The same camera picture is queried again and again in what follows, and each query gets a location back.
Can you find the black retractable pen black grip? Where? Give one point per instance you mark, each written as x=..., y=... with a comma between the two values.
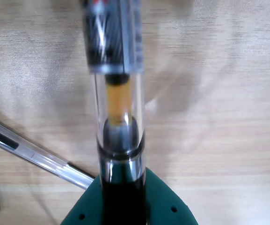
x=123, y=199

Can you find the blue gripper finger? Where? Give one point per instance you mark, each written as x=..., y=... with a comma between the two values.
x=88, y=206
x=167, y=204

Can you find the clear stick pen black grip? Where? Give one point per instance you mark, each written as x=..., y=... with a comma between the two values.
x=43, y=159

